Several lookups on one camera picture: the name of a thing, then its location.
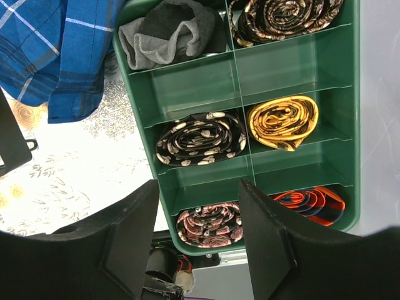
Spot yellow black rolled tie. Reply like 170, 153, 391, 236
247, 95, 319, 152

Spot black white spotted rolled tie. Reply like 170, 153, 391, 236
155, 111, 247, 167

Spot green compartment tray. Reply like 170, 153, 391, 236
112, 0, 362, 257

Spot aluminium frame rail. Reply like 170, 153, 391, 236
189, 249, 248, 269

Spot grey rolled socks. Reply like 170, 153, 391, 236
118, 1, 227, 71

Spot pink floral rolled tie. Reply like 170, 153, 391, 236
176, 201, 243, 248

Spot floral table mat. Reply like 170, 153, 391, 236
1, 54, 152, 236

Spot blue plaid shirt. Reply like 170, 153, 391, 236
1, 0, 124, 124

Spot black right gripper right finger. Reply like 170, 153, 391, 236
239, 179, 399, 299

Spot brown floral rolled tie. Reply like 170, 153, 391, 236
227, 0, 343, 48

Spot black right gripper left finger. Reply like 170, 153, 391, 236
1, 180, 159, 299

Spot orange navy striped rolled tie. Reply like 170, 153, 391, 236
270, 186, 346, 227

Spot black wire dish rack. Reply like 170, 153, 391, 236
1, 91, 38, 176

